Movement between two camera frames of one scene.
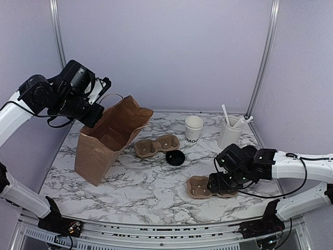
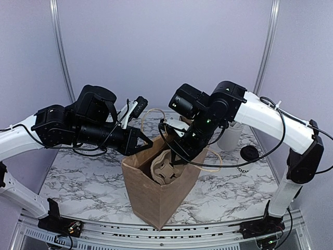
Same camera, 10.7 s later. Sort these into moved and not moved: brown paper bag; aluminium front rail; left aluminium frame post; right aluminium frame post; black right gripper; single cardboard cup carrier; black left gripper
Moved: black left gripper; single cardboard cup carrier; black right gripper; brown paper bag
Not moved: right aluminium frame post; aluminium front rail; left aluminium frame post
